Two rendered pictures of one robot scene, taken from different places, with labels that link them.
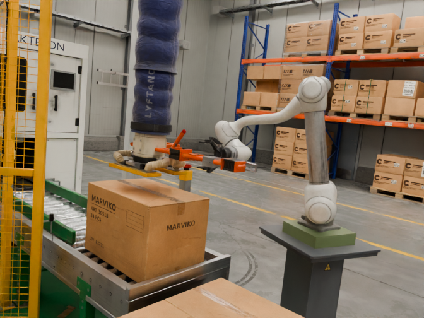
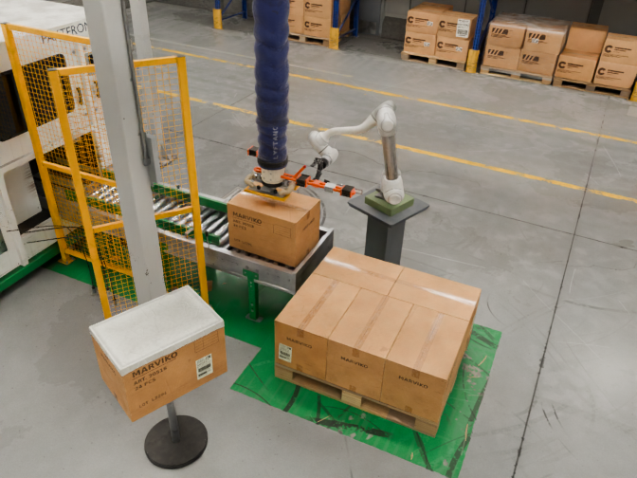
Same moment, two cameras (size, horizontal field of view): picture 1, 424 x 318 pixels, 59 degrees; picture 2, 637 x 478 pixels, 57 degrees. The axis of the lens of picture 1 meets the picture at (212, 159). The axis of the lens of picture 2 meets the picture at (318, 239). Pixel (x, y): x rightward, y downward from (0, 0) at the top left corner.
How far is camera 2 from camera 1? 2.76 m
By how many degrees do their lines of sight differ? 32
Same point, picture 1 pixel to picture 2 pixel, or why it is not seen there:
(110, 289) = (277, 274)
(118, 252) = (268, 248)
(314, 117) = (389, 139)
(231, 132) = (323, 142)
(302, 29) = not seen: outside the picture
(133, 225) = (281, 233)
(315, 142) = (390, 156)
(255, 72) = not seen: outside the picture
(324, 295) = (395, 238)
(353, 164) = (377, 14)
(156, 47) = (278, 111)
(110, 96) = not seen: outside the picture
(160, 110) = (282, 151)
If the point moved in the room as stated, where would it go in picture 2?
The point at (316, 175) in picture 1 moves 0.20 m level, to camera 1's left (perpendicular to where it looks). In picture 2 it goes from (391, 174) to (367, 177)
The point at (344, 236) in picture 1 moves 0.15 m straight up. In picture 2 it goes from (407, 202) to (409, 186)
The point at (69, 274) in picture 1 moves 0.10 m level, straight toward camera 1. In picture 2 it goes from (233, 267) to (240, 274)
